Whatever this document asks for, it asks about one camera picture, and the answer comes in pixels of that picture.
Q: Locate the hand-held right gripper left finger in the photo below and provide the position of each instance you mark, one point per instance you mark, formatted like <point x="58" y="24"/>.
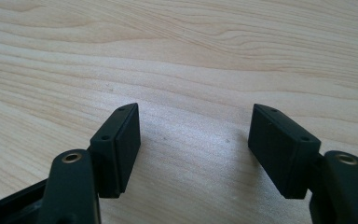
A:
<point x="115" y="152"/>

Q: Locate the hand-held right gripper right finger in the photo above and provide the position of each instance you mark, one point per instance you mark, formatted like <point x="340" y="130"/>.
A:
<point x="284" y="152"/>

